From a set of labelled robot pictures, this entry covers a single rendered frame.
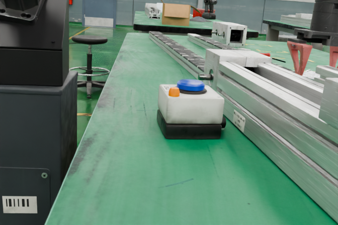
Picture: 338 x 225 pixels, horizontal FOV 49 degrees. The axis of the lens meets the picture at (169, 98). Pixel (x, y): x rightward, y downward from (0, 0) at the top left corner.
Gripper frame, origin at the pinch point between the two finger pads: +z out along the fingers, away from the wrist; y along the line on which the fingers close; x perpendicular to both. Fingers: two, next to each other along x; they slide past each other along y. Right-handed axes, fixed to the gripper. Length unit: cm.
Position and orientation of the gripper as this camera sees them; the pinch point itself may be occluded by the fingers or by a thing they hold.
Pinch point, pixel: (316, 75)
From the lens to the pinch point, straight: 83.9
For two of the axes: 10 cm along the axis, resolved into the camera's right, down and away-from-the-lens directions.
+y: 9.8, 0.3, 1.9
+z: -0.8, 9.6, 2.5
